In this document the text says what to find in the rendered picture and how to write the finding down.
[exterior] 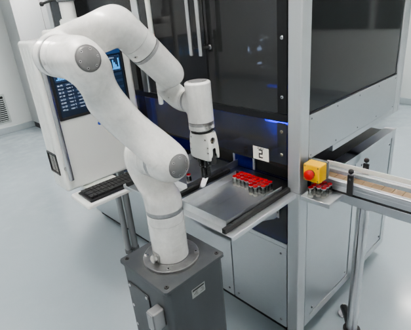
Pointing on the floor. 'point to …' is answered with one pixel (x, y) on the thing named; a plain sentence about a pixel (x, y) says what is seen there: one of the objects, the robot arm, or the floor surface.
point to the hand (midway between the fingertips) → (206, 171)
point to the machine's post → (297, 152)
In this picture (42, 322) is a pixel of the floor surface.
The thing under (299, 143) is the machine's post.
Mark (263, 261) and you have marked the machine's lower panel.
